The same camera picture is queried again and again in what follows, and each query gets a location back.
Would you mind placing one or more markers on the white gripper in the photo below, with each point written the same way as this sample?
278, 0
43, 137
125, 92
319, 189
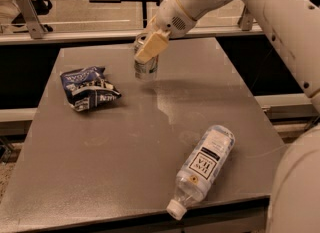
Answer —
173, 17

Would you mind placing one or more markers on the silver 7up soda can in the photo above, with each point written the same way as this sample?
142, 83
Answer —
148, 71

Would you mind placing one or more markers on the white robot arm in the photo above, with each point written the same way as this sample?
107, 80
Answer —
292, 27

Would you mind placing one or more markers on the blue crumpled chip bag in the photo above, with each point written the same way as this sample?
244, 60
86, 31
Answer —
88, 88

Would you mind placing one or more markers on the clear plastic tea bottle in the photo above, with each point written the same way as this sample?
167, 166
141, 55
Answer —
199, 171

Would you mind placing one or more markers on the right metal bracket post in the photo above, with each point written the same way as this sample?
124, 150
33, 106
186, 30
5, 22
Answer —
245, 21

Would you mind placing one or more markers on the left metal bracket post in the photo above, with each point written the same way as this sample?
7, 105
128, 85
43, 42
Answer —
36, 30

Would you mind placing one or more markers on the horizontal metal rail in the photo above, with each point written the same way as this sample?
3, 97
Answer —
118, 35

